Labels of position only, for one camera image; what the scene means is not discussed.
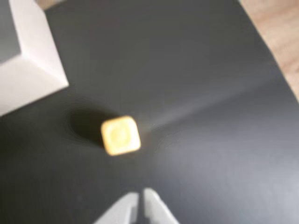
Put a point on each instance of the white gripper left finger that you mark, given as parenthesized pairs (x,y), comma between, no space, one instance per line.
(121,207)

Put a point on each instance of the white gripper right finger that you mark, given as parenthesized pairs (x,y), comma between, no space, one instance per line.
(156,210)

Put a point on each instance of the yellow cube block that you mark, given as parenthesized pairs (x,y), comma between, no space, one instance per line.
(120,136)

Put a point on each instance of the white open box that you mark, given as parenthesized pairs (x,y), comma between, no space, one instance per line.
(35,70)

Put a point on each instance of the dark grey mat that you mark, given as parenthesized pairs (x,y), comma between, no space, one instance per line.
(187,70)

